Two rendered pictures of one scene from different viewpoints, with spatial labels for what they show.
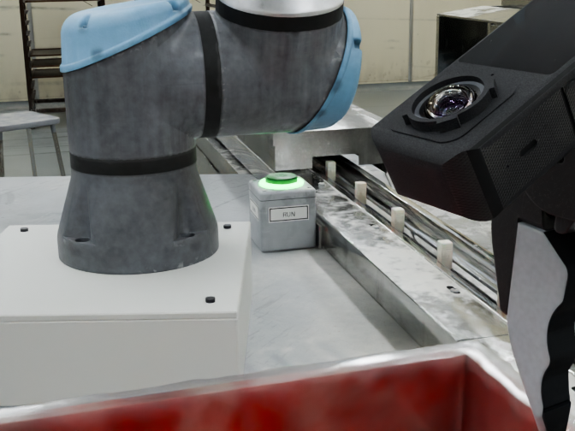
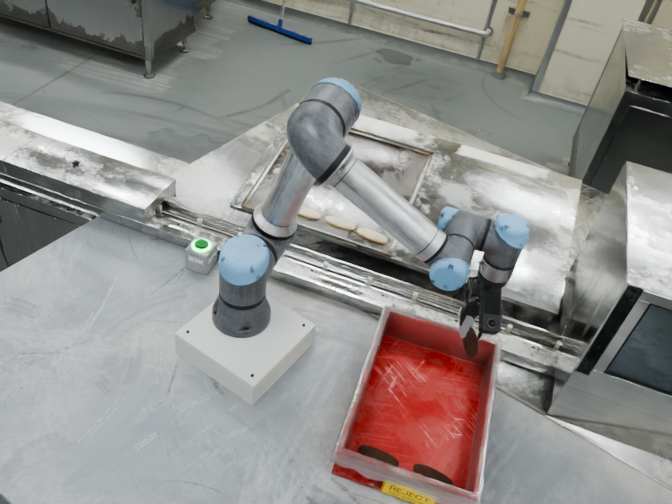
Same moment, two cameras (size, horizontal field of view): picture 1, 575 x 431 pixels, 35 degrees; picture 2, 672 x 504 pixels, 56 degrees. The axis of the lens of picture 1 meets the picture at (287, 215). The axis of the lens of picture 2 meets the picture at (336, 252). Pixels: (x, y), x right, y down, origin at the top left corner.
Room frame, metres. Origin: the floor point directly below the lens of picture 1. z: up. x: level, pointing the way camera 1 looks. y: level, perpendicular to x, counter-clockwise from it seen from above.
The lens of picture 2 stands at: (0.14, 1.02, 2.14)
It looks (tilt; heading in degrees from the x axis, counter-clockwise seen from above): 41 degrees down; 297
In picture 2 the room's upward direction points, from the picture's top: 10 degrees clockwise
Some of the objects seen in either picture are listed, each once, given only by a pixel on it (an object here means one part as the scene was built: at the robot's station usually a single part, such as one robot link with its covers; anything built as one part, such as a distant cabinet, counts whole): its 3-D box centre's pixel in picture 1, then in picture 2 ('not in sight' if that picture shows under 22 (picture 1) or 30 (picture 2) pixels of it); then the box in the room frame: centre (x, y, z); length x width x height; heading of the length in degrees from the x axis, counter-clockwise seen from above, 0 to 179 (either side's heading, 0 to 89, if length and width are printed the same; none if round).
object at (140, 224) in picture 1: (136, 197); (242, 302); (0.83, 0.14, 0.95); 0.15 x 0.15 x 0.10
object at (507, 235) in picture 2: not in sight; (505, 240); (0.32, -0.13, 1.29); 0.09 x 0.08 x 0.11; 15
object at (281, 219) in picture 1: (284, 226); (202, 259); (1.09, 0.00, 0.84); 0.08 x 0.08 x 0.11; 14
